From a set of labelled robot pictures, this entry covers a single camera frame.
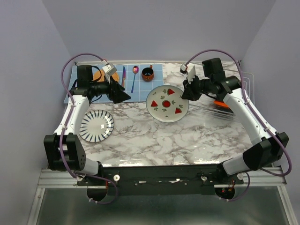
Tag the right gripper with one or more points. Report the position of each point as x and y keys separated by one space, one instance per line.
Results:
x=188 y=94

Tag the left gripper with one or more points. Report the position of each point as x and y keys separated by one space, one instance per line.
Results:
x=116 y=93

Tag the watermelon pattern plate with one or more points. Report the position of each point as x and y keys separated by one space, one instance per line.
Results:
x=165 y=104

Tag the blue striped white plate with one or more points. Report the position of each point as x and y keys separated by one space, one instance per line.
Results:
x=96 y=126

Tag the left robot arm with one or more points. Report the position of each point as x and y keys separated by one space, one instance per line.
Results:
x=63 y=148

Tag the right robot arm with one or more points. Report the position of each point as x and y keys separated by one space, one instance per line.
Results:
x=268 y=143

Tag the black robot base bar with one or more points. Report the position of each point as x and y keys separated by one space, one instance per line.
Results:
x=162 y=180

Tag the blue grid placemat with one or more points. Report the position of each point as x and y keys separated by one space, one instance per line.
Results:
x=141 y=88

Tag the iridescent knife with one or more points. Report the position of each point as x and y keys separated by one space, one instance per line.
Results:
x=123 y=76

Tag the woven orange trivet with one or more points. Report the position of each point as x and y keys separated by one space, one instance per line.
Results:
x=100 y=76

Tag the iridescent spoon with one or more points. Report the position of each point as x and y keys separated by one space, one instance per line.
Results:
x=135 y=72

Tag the orange plate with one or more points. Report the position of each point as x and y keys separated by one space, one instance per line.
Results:
x=220 y=104

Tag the brown ceramic mug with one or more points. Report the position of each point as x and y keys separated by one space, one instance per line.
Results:
x=147 y=74

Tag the white wire dish rack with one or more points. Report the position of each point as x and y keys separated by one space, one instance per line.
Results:
x=230 y=69

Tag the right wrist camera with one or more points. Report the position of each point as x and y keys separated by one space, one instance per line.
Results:
x=189 y=70

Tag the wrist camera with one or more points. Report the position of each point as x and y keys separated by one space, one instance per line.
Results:
x=109 y=69
x=189 y=70

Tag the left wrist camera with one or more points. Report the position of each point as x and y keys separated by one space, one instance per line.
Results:
x=109 y=69

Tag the aluminium frame rail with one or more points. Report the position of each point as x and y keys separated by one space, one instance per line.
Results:
x=52 y=179

